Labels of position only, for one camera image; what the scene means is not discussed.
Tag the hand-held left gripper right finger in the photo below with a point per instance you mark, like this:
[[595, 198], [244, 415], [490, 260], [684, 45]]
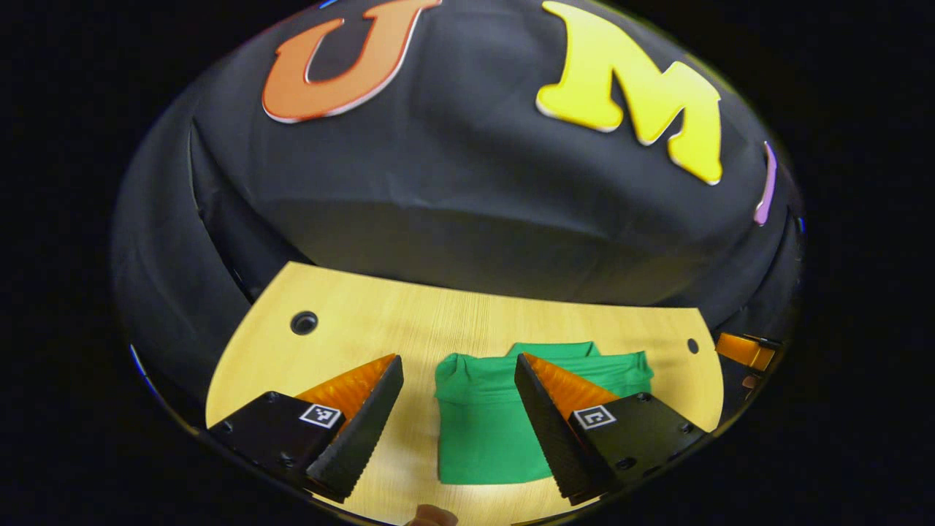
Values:
[[551, 435]]

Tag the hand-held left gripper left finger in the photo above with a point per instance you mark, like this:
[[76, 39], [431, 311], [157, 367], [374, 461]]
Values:
[[361, 435]]

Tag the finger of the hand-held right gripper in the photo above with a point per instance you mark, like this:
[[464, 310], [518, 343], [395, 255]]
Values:
[[741, 351]]

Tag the green polo T-shirt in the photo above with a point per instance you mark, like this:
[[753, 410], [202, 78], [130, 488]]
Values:
[[482, 438]]

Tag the black backdrop cloth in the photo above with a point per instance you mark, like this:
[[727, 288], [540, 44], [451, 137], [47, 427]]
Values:
[[438, 183]]

